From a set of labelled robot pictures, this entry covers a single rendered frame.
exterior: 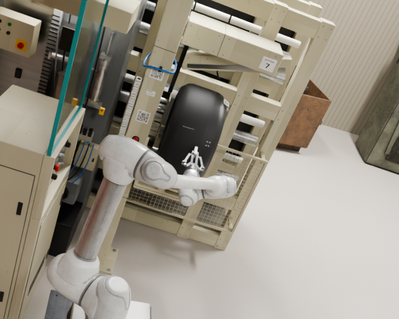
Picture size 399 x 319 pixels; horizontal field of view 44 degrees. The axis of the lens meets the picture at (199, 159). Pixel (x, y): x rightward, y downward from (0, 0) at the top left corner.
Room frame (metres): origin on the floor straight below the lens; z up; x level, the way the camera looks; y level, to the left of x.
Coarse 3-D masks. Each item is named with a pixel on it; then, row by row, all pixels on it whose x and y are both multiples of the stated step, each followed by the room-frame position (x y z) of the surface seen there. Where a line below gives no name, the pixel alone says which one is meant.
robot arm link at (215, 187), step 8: (184, 176) 1.87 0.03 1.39; (216, 176) 2.08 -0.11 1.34; (176, 184) 1.76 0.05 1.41; (184, 184) 1.84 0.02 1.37; (192, 184) 1.87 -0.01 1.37; (200, 184) 1.91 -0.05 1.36; (208, 184) 1.95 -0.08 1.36; (216, 184) 1.99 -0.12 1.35; (224, 184) 2.06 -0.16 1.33; (232, 184) 2.08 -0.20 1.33; (208, 192) 2.03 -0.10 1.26; (216, 192) 2.02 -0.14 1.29; (224, 192) 2.05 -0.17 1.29; (232, 192) 2.07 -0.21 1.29
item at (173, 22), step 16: (176, 0) 2.61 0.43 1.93; (192, 0) 2.62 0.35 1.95; (176, 16) 2.61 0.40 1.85; (160, 32) 2.60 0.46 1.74; (176, 32) 2.62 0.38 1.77; (160, 48) 2.61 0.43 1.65; (176, 48) 2.62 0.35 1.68; (160, 64) 2.61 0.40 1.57; (144, 80) 2.60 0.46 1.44; (144, 96) 2.61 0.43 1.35; (160, 96) 2.62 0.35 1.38; (128, 128) 2.60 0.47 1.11; (144, 128) 2.62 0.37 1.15; (144, 144) 2.62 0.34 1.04; (128, 192) 2.62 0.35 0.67; (112, 224) 2.62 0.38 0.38; (112, 240) 2.62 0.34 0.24
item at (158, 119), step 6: (162, 96) 3.15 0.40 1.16; (168, 96) 3.15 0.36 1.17; (162, 102) 3.15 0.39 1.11; (168, 102) 3.02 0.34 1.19; (162, 108) 3.04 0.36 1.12; (156, 114) 3.02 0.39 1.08; (162, 114) 3.03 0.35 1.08; (156, 120) 3.03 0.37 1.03; (162, 120) 3.02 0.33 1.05; (156, 126) 3.02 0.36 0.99; (150, 132) 3.02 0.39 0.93; (156, 132) 3.04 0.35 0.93; (156, 138) 3.02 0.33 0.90
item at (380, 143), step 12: (396, 72) 6.72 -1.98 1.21; (396, 84) 6.55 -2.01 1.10; (384, 96) 6.70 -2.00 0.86; (396, 96) 6.39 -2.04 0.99; (384, 108) 6.53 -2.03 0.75; (396, 108) 6.30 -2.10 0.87; (372, 120) 6.67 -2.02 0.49; (384, 120) 6.36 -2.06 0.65; (396, 120) 6.32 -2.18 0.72; (372, 132) 6.50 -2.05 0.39; (384, 132) 6.31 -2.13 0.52; (396, 132) 6.30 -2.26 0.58; (360, 144) 6.65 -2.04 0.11; (372, 144) 6.33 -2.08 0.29; (384, 144) 6.32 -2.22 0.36; (396, 144) 6.33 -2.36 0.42; (372, 156) 6.31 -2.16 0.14; (384, 156) 6.34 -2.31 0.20; (396, 156) 6.35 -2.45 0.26; (384, 168) 6.37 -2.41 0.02; (396, 168) 6.38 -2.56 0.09
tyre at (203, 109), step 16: (176, 96) 2.86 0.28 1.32; (192, 96) 2.63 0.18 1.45; (208, 96) 2.69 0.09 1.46; (176, 112) 2.54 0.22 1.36; (192, 112) 2.54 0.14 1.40; (208, 112) 2.58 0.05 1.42; (224, 112) 2.66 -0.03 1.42; (176, 128) 2.47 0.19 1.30; (208, 128) 2.52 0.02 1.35; (160, 144) 2.79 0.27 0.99; (176, 144) 2.44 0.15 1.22; (192, 144) 2.46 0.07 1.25; (176, 160) 2.45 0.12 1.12; (208, 160) 2.50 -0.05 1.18
